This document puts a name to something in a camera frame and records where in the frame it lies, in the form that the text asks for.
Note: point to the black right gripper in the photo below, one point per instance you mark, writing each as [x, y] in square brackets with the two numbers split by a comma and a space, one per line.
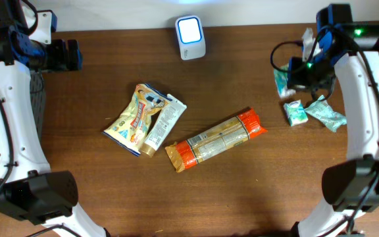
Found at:
[293, 81]

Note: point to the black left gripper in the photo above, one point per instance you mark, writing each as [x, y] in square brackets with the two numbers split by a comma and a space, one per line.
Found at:
[64, 62]

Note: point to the mint green wipes pouch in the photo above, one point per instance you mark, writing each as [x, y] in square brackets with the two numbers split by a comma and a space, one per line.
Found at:
[321, 110]

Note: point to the teal tissue pack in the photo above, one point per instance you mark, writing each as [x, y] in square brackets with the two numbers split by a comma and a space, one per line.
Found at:
[281, 80]

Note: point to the green tissue pack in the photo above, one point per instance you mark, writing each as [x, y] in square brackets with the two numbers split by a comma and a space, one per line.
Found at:
[295, 113]

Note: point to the yellow snack bag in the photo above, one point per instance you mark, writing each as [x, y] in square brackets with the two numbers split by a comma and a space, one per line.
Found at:
[131, 128]

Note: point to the white cream tube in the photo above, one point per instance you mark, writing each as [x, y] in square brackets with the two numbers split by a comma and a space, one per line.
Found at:
[165, 122]

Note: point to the orange spaghetti package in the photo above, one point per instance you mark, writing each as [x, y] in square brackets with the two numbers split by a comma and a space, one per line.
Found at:
[218, 139]

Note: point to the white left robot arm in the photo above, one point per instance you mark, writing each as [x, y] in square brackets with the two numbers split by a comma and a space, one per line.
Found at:
[29, 189]

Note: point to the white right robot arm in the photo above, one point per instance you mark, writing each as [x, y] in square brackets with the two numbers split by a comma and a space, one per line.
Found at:
[347, 53]

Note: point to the white barcode scanner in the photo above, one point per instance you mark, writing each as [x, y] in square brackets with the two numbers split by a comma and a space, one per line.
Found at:
[191, 40]

